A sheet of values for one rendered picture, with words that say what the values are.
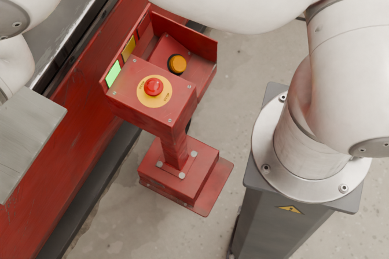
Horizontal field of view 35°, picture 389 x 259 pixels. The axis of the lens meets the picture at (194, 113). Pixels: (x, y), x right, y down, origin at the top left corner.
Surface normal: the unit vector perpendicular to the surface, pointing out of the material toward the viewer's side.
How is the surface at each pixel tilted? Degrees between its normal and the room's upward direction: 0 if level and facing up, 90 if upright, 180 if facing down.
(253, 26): 93
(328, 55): 58
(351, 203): 0
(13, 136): 0
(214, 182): 0
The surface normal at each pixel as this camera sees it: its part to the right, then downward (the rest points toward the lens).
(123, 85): -0.02, -0.35
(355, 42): -0.47, -0.30
